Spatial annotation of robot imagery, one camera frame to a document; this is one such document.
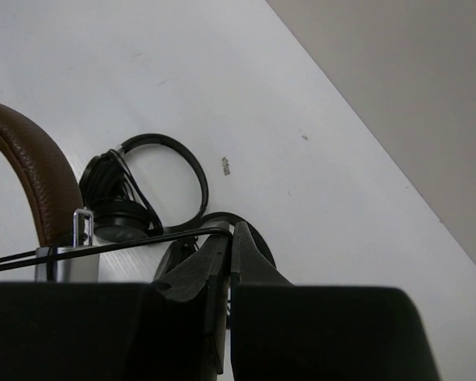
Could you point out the brown silver headphones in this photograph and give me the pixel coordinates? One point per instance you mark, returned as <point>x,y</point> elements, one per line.
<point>54,199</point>

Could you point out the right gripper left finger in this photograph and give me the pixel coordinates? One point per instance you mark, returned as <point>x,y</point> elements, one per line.
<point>197,308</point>

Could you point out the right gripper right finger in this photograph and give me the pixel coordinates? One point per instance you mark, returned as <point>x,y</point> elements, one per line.
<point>261,313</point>

